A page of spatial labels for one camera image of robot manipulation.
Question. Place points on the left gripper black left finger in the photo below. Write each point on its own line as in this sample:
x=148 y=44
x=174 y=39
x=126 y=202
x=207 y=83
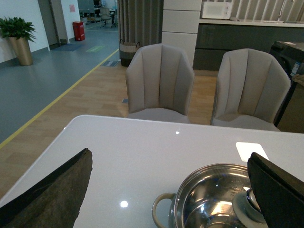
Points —
x=53 y=202

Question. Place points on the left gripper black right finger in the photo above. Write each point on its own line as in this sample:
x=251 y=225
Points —
x=279 y=194

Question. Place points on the glass pot lid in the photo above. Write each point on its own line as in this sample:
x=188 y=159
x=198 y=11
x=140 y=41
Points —
x=247 y=210

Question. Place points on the gold plant pot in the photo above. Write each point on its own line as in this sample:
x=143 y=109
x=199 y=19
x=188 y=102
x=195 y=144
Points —
x=22 y=50

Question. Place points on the beige chair right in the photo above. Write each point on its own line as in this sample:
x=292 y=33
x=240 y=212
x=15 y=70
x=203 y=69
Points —
x=251 y=87

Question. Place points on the beige chair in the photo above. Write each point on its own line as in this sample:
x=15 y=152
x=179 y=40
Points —
x=251 y=87
x=159 y=83

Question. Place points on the brown sofa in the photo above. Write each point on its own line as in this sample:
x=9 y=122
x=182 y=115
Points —
x=298 y=79

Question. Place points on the black washing machine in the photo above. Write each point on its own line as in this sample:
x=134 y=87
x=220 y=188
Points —
x=291 y=58

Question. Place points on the beige chair left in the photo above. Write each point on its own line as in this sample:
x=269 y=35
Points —
x=159 y=83

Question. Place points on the woven laundry basket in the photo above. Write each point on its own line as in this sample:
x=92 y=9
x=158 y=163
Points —
x=127 y=51

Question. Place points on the dark kitchen counter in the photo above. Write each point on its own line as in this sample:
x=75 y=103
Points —
x=214 y=40

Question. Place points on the red bin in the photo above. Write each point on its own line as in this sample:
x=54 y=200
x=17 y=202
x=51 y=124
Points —
x=78 y=29

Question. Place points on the green potted plant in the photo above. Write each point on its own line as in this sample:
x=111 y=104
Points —
x=17 y=27

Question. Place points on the office chair far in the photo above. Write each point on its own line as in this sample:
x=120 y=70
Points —
x=105 y=16

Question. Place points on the white microwave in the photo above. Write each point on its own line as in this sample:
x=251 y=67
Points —
x=216 y=10

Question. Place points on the white pillar cabinet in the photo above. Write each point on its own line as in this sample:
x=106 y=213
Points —
x=180 y=24

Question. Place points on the steel pot with beige handles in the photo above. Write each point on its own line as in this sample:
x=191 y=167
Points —
x=204 y=199

